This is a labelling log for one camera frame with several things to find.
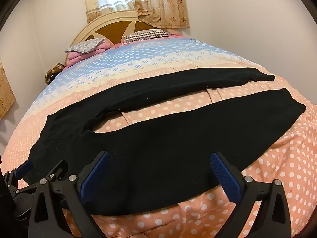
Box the striped pillow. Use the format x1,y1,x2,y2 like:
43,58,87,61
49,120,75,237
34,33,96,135
123,29,172,43

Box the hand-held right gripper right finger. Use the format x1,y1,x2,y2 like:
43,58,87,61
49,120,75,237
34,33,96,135
210,152,291,238

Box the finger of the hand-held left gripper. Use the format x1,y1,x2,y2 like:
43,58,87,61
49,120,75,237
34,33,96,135
18,160,68,194
9,160,34,182

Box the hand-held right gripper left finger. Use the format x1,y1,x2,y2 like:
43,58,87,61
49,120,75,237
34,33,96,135
28,151,111,238

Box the black pants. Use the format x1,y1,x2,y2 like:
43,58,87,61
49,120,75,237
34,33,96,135
23,67,307,216

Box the folded pink blanket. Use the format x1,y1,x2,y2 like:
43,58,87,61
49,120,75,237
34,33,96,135
66,41,117,66

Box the cream wooden headboard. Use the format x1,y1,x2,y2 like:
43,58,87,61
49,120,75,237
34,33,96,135
65,9,159,66

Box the beige floral side curtain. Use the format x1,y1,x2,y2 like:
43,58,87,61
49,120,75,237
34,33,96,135
0,59,17,120

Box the beige floral window curtain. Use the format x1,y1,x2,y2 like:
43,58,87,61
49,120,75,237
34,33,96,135
82,0,190,29

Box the polka dot bedspread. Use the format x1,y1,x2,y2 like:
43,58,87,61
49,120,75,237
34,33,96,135
0,37,317,238

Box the grey floral pillow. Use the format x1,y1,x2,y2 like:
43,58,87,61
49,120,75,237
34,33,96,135
64,38,106,54

